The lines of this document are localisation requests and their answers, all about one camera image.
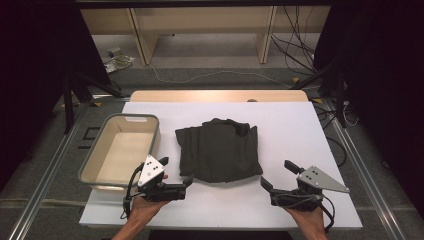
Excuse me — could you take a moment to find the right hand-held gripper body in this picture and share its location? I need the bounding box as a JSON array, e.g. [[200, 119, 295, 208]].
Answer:
[[271, 165, 350, 211]]

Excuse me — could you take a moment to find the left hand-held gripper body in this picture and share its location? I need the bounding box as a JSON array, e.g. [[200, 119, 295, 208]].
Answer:
[[137, 154, 187, 203]]

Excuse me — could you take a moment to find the beige plastic basket grey rim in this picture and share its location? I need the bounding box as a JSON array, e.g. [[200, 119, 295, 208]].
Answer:
[[78, 113, 162, 193]]

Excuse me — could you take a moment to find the dark grey garment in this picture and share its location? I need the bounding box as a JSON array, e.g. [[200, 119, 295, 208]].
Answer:
[[174, 117, 264, 184]]

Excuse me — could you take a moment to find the person's left hand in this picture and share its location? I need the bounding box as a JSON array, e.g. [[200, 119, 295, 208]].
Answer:
[[128, 195, 169, 224]]

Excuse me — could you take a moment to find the person's right hand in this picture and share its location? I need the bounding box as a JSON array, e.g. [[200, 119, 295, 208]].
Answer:
[[285, 208, 326, 234]]

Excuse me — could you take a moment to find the white table cover board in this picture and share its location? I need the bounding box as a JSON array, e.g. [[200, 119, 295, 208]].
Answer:
[[79, 101, 364, 231]]

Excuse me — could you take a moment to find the black metal stand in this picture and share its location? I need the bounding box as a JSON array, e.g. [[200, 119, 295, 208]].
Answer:
[[61, 71, 126, 135], [291, 58, 349, 128]]

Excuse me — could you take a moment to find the black curtain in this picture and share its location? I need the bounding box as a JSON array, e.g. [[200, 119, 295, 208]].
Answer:
[[0, 0, 113, 193], [313, 0, 424, 214]]

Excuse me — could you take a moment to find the light wooden shelf unit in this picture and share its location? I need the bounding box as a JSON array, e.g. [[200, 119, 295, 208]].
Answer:
[[79, 5, 332, 66]]

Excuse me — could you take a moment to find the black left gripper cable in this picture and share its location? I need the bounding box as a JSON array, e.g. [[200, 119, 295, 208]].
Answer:
[[120, 162, 145, 220]]

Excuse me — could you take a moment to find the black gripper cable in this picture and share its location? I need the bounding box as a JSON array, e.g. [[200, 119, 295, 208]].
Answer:
[[120, 162, 145, 220], [316, 194, 336, 233]]

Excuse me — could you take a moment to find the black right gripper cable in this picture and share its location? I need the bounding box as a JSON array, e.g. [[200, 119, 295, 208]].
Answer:
[[316, 194, 336, 233]]

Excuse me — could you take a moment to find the black floor cable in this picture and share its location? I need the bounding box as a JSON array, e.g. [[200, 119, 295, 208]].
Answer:
[[313, 103, 348, 168]]

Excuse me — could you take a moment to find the aluminium floor rail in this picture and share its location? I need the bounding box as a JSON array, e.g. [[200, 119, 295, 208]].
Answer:
[[322, 99, 408, 240], [7, 102, 93, 240]]

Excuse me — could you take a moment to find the bundle of black cables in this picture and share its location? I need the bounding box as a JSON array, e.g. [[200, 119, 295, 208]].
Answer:
[[270, 5, 318, 77]]

